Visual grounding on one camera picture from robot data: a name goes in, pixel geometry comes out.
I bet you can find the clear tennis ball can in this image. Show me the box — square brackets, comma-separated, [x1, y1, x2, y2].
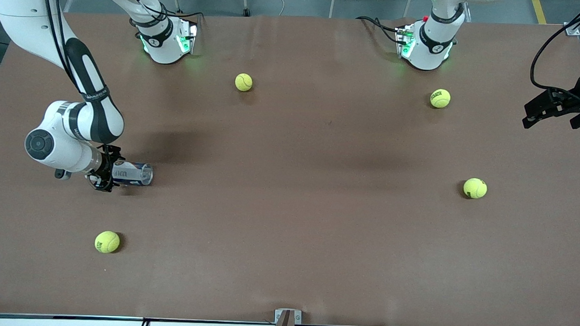
[113, 161, 154, 187]

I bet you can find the yellow tennis ball black print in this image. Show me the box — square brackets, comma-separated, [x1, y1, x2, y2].
[430, 88, 451, 109]
[463, 177, 488, 200]
[94, 230, 121, 255]

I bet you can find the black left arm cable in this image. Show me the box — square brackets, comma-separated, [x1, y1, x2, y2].
[529, 0, 580, 95]

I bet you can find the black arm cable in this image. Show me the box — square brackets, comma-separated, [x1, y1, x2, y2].
[37, 0, 92, 98]
[529, 0, 580, 95]

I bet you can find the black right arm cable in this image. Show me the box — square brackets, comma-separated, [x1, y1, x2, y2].
[37, 0, 92, 98]

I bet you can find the black right base cable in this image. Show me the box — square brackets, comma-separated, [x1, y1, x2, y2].
[119, 0, 204, 35]

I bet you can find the black base cable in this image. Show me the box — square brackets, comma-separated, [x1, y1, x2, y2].
[355, 16, 406, 45]
[119, 0, 204, 35]

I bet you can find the black left base cable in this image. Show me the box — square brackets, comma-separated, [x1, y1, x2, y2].
[355, 16, 406, 45]

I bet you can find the grey metal table bracket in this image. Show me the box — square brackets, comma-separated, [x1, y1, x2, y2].
[274, 308, 302, 326]

